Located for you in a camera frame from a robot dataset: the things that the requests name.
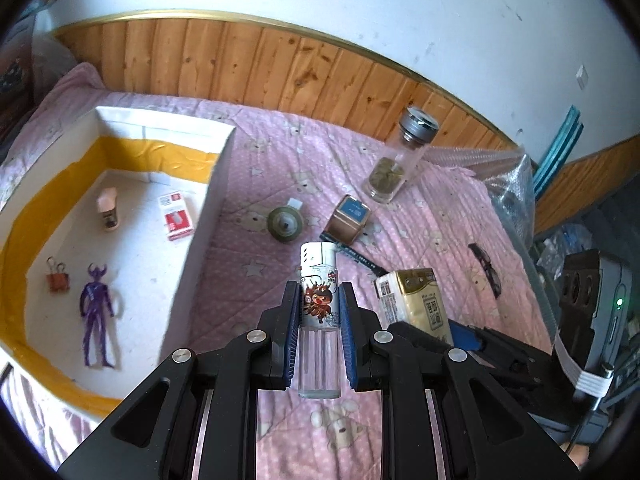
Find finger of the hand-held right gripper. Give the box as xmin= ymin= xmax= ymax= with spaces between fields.
xmin=389 ymin=321 xmax=556 ymax=411
xmin=452 ymin=324 xmax=556 ymax=362

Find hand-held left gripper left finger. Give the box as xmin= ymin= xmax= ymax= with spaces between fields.
xmin=57 ymin=280 xmax=301 ymax=480

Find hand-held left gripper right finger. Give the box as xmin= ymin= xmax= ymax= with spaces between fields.
xmin=336 ymin=280 xmax=583 ymax=480

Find gold white carton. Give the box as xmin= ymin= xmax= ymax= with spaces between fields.
xmin=374 ymin=268 xmax=455 ymax=348

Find cartoon-print lighter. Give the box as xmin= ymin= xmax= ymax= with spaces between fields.
xmin=297 ymin=241 xmax=343 ymax=400

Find black sunglasses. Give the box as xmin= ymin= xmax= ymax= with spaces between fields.
xmin=468 ymin=243 xmax=506 ymax=298

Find black marker pen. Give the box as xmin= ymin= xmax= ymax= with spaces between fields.
xmin=320 ymin=231 xmax=388 ymax=278

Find olive green round disc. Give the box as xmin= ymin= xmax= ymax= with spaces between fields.
xmin=266 ymin=205 xmax=304 ymax=244

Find gold tin with blue label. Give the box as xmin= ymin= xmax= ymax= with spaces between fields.
xmin=327 ymin=195 xmax=372 ymax=246

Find small red and white box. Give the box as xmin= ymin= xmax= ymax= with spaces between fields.
xmin=159 ymin=192 xmax=196 ymax=242

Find white cardboard box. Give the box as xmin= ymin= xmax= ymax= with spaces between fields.
xmin=0 ymin=106 xmax=237 ymax=423

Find purple toy figure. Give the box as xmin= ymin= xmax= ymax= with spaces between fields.
xmin=80 ymin=263 xmax=121 ymax=368

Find small bottle with pink cap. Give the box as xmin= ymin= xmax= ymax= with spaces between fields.
xmin=96 ymin=187 xmax=121 ymax=232

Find brown binder clip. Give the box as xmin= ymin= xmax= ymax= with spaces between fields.
xmin=46 ymin=256 xmax=70 ymax=292

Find blue plastic bag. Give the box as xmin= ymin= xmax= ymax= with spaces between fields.
xmin=537 ymin=222 xmax=593 ymax=271

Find teal plastic strips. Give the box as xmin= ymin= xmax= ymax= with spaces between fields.
xmin=532 ymin=105 xmax=585 ymax=201

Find glass bottle with grey lid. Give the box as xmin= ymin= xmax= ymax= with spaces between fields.
xmin=362 ymin=107 xmax=440 ymax=204

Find pink bear-print blanket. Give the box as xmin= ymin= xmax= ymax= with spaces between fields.
xmin=0 ymin=62 xmax=556 ymax=480

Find translucent plastic bag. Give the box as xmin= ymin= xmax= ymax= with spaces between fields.
xmin=30 ymin=35 xmax=76 ymax=83

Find white flat ribbon cable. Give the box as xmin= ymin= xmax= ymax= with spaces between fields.
xmin=552 ymin=330 xmax=613 ymax=401

